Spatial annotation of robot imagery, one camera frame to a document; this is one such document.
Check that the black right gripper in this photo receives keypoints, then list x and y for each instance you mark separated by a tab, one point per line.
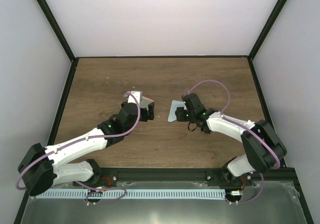
179	116

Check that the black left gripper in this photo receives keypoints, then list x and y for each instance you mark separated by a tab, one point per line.
145	118

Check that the black sunglasses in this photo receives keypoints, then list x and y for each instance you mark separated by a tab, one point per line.
192	126

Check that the light blue cleaning cloth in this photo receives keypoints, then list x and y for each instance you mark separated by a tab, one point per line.
174	105

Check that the pink glasses case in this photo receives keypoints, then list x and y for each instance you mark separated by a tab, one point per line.
145	101

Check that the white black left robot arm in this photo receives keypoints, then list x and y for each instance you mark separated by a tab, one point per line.
44	167

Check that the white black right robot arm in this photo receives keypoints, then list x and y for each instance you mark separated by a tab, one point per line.
263	148

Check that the metal front tray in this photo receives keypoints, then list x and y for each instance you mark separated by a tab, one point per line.
271	202

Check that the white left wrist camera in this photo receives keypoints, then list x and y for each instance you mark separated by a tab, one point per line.
133	97

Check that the black right table rail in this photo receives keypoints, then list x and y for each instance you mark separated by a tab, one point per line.
260	92

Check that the black table rail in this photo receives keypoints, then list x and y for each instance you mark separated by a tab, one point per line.
62	102
260	92

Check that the black left table rail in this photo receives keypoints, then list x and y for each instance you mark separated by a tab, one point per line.
62	102

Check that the black front mounting rail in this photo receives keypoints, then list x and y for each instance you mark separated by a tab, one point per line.
211	176

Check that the black left frame post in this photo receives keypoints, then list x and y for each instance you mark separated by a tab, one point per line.
56	28

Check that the black frame post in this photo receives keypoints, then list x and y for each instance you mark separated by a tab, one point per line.
267	28
56	28

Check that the light blue slotted cable duct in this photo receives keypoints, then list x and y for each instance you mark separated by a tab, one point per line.
210	194

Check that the black right frame post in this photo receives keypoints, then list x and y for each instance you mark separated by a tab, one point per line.
267	28

